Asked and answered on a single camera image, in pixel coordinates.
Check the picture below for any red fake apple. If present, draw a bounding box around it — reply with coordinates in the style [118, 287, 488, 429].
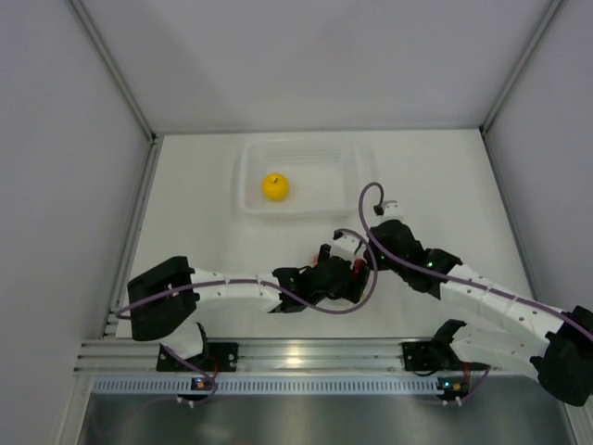
[352, 259, 371, 281]

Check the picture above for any yellow fake apple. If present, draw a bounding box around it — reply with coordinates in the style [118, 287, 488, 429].
[261, 172, 290, 202]

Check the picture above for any clear zip top bag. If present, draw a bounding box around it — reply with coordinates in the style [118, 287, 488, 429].
[352, 266, 372, 304]

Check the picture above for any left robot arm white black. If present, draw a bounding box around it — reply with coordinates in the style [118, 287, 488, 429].
[118, 239, 375, 370]

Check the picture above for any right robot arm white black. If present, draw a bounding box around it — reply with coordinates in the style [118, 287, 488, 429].
[365, 219, 592, 407]

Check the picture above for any white perforated plastic basket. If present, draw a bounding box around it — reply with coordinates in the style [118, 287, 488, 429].
[237, 136, 375, 218]

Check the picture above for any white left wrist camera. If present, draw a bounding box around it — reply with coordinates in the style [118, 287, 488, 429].
[330, 230, 363, 261]

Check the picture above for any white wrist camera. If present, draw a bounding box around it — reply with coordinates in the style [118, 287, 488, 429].
[330, 230, 363, 261]
[373, 200, 404, 224]

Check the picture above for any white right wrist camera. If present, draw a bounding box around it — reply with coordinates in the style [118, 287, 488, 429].
[373, 200, 404, 224]

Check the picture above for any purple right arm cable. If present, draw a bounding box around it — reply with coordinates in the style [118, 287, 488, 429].
[359, 182, 593, 342]

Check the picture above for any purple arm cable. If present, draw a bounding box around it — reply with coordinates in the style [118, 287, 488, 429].
[113, 227, 379, 395]
[359, 182, 593, 342]

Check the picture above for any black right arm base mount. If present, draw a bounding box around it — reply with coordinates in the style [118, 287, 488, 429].
[401, 341, 451, 375]

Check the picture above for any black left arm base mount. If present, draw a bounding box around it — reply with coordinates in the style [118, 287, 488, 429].
[156, 342, 238, 373]

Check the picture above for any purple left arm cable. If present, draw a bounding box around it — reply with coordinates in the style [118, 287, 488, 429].
[113, 227, 379, 395]

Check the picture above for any white slotted cable duct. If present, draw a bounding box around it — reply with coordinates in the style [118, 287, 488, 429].
[92, 375, 448, 396]

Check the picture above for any aluminium mounting rail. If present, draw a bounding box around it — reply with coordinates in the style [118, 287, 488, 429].
[74, 337, 414, 375]

